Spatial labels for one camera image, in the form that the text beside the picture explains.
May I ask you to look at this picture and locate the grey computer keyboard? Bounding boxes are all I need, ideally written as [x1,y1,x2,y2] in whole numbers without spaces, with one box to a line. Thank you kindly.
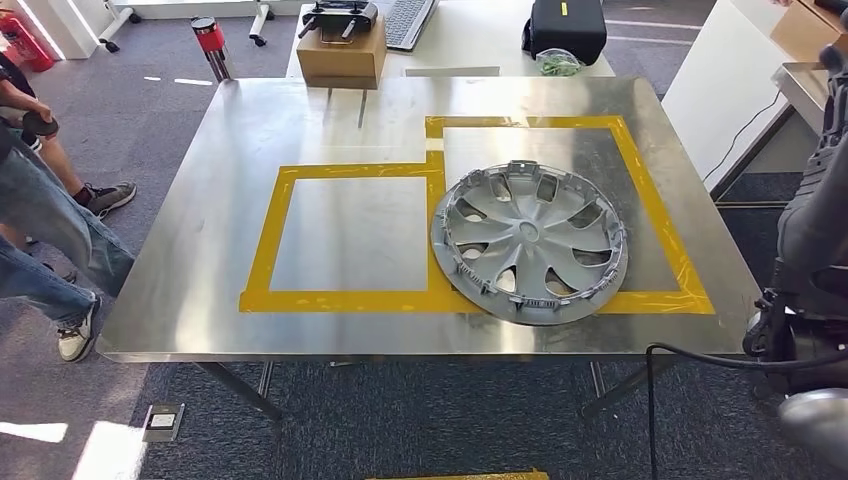
[380,0,440,52]

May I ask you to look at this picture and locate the steel workbench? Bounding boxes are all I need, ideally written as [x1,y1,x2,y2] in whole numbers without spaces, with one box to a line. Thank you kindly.
[95,76,763,422]

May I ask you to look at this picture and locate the red-headed barrier stanchion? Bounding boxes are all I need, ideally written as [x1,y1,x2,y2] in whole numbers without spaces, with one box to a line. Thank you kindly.
[190,16,233,84]

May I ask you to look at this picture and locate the black wall cable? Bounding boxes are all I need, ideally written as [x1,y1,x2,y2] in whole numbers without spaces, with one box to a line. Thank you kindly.
[702,89,783,183]

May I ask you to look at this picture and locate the person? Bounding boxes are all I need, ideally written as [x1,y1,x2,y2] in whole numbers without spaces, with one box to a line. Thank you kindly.
[19,129,138,286]
[0,52,137,364]

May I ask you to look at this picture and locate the clear bag green contents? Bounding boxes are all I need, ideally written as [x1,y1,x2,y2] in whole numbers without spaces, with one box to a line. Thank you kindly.
[535,47,584,77]

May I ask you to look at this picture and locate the brown cardboard box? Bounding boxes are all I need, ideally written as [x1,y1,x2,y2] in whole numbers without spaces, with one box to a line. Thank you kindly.
[771,0,848,64]
[296,16,388,91]

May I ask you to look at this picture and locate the red fire extinguisher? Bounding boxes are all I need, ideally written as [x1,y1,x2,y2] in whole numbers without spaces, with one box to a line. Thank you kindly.
[0,7,56,74]

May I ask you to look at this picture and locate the black camera cable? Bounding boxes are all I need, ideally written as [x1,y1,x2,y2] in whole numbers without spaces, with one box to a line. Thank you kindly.
[645,342,848,480]

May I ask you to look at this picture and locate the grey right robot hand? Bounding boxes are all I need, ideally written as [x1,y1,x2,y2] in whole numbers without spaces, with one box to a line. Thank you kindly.
[818,42,848,150]

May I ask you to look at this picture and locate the grey plastic hubcap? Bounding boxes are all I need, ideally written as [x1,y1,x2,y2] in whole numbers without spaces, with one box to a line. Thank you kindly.
[430,160,629,327]

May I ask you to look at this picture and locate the black handheld device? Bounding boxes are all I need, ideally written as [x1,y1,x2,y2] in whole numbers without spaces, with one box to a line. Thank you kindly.
[21,111,60,138]

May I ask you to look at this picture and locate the white cabinet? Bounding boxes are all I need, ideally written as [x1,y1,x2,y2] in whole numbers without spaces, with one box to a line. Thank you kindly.
[662,0,796,193]

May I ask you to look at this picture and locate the yellow floor tape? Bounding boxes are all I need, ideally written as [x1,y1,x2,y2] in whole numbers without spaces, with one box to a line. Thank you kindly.
[367,468,551,480]

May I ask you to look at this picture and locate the black carry case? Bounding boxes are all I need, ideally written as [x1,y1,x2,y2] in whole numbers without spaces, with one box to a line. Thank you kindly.
[521,0,609,66]

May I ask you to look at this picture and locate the black remote controller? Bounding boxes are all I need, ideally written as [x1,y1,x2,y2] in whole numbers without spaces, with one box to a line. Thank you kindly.
[298,0,380,42]

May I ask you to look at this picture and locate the white desk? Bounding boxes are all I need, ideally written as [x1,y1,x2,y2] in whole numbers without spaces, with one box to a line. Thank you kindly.
[284,0,617,79]

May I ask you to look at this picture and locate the metal floor socket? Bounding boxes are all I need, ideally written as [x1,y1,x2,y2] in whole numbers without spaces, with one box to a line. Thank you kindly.
[142,402,187,444]

